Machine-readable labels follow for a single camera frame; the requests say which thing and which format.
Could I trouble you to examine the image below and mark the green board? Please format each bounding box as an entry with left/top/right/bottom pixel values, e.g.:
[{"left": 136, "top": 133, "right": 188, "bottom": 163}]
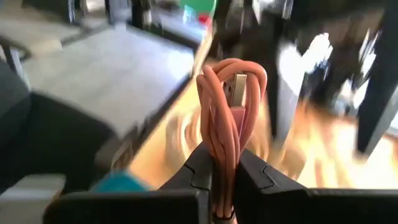
[{"left": 179, "top": 0, "right": 218, "bottom": 18}]

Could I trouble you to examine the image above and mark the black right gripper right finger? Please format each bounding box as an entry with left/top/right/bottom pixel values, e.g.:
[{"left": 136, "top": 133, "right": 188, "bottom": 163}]
[{"left": 235, "top": 148, "right": 398, "bottom": 224}]

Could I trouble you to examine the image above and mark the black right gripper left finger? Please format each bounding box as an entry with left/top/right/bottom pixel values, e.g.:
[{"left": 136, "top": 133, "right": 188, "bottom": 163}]
[{"left": 43, "top": 142, "right": 215, "bottom": 224}]

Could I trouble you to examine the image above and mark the pink USB cable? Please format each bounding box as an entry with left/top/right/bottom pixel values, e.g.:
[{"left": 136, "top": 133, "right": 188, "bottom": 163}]
[{"left": 195, "top": 57, "right": 269, "bottom": 224}]

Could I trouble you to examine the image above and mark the blue plastic bin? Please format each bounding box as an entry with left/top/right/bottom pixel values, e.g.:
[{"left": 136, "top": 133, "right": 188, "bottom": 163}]
[{"left": 90, "top": 170, "right": 150, "bottom": 194}]

